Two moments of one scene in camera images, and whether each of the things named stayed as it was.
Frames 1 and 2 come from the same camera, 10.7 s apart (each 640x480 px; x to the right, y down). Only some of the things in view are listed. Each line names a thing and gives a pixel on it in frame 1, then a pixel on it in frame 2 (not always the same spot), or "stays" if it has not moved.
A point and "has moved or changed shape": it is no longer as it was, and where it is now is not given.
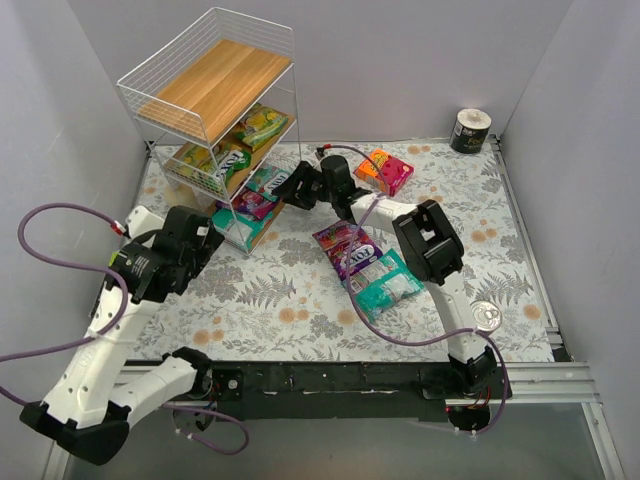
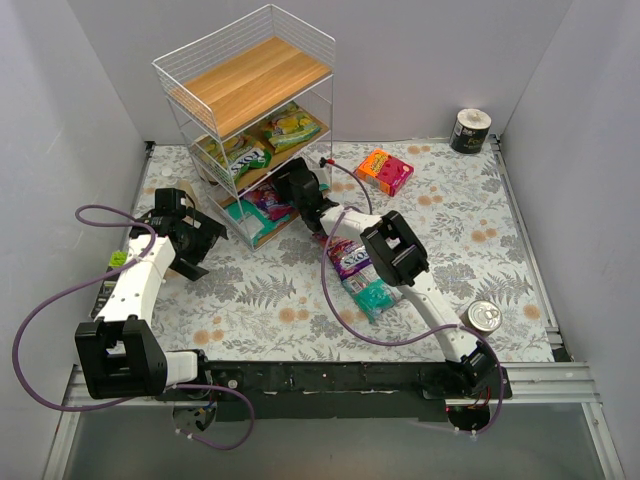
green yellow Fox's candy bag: (260, 126) → (289, 126)
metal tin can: (486, 315) stays
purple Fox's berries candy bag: (251, 202) → (271, 201)
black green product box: (107, 280) stays
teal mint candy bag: (383, 283) stays
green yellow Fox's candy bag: (196, 162) → (237, 153)
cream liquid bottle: (181, 195) stays
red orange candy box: (384, 171) stays
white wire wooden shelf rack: (221, 107) has moved or changed shape
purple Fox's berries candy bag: (349, 247) stays
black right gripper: (306, 183) → (288, 176)
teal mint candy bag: (239, 229) has moved or changed shape
